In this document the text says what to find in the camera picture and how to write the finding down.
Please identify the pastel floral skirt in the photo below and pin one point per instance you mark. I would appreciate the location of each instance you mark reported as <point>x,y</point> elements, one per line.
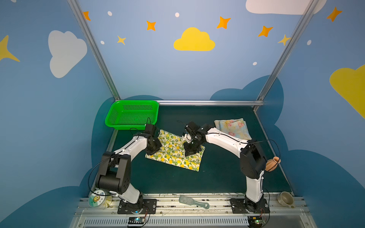
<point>235,127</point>

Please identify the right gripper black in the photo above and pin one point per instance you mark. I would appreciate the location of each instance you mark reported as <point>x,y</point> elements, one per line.
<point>190,146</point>

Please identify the green plastic basket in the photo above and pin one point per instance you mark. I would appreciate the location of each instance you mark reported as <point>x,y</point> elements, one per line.
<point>128,114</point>

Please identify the aluminium rail base frame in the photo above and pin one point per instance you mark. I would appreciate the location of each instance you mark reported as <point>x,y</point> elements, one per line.
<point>170,213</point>

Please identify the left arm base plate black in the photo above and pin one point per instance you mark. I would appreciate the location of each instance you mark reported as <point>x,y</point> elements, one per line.
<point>146,205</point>

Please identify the controller circuit board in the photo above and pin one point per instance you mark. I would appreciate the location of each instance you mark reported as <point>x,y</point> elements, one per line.
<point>136,222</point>
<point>255,222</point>

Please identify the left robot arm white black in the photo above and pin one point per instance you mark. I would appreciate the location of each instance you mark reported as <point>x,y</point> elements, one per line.
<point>114,170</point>

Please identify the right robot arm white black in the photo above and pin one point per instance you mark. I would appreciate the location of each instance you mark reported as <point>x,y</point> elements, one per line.
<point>250,153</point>

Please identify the terracotta ribbed vase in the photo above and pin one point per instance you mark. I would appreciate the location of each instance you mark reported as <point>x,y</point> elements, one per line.
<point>272,164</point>

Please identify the left controller circuit board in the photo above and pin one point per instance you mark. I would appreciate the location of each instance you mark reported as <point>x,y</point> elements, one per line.
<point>136,222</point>

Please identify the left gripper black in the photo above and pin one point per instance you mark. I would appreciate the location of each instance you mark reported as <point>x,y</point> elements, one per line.
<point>155,145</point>

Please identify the green lemon print skirt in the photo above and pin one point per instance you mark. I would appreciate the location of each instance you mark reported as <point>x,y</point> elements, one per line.
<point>172,152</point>

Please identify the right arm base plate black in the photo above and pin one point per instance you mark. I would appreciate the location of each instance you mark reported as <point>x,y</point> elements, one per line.
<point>241,206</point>

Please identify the beige ceramic cup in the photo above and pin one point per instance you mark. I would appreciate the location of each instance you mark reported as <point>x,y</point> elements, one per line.
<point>286,199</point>

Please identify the green hair brush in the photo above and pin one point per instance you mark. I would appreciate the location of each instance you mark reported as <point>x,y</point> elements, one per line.
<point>190,201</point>

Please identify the round clear jar green lid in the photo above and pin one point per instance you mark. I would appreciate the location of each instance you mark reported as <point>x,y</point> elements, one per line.
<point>100,199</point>

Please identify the right controller circuit board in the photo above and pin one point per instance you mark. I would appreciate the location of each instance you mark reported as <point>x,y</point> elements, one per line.
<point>255,222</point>

